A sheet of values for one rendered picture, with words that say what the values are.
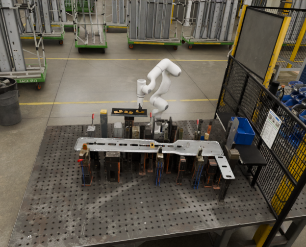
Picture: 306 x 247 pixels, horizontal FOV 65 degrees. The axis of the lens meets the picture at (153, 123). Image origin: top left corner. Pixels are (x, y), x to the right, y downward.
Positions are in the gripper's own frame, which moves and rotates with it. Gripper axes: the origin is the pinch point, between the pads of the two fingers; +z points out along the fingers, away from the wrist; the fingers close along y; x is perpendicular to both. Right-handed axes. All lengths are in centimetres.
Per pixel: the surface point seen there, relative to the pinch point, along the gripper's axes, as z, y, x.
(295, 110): 29, -107, 200
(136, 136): 17.3, 23.5, 1.7
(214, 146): 19, 19, 78
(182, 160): 20, 45, 48
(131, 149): 18.9, 42.7, 1.2
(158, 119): 0.9, 13.7, 20.9
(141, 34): 70, -653, -120
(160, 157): 15, 52, 29
